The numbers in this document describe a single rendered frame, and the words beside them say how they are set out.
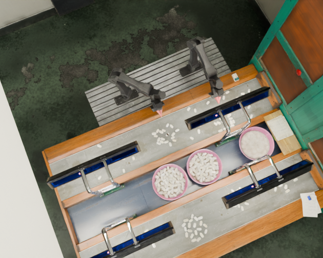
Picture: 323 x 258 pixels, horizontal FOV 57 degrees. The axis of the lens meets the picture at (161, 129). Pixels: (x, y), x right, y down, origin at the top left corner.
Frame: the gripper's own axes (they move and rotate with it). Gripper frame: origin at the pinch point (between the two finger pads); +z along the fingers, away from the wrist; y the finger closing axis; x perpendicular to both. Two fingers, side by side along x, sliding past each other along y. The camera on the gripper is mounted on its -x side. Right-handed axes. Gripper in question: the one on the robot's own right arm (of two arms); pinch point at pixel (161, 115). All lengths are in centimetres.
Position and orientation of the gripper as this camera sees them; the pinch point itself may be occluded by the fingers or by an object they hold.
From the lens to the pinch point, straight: 223.7
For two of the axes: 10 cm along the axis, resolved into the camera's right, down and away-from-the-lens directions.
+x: -2.5, -3.7, 9.0
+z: 3.2, 8.4, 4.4
